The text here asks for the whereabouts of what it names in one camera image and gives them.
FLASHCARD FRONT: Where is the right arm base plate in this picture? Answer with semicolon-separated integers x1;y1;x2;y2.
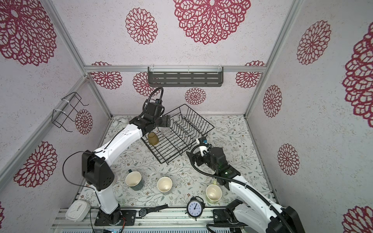
213;209;245;226

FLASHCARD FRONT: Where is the white square clock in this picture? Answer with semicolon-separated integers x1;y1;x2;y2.
65;200;91;222

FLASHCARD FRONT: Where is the dark green mug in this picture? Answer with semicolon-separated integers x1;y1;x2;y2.
125;170;144;191

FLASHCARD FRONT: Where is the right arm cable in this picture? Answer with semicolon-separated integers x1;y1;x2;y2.
189;144;292;233

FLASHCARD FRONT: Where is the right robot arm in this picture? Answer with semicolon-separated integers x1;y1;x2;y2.
187;145;305;233

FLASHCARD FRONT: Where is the black wristwatch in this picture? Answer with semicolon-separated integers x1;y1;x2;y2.
139;204;169;217

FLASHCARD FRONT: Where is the grey wall shelf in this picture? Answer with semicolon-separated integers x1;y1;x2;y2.
147;67;224;87

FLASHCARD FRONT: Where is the black wire wall basket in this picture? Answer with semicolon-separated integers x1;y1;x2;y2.
51;92;89;133

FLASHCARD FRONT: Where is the cream cup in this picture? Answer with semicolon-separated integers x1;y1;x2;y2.
157;177;173;194

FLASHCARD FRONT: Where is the amber glass cup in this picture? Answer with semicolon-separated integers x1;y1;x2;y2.
148;132;159;146

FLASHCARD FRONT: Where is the light green mug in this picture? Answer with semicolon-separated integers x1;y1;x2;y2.
206;180;222;204

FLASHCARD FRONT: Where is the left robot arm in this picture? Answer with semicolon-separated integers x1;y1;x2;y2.
82;99;165;216

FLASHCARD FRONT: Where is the black wire dish rack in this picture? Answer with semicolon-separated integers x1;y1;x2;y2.
141;104;214;164

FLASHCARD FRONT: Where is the black alarm clock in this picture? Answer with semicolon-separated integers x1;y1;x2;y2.
186;196;206;220

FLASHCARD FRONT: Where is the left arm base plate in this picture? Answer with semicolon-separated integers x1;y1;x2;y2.
94;209;137;226

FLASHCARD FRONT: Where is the clear glass cup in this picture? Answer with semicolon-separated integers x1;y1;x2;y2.
160;127;173;139

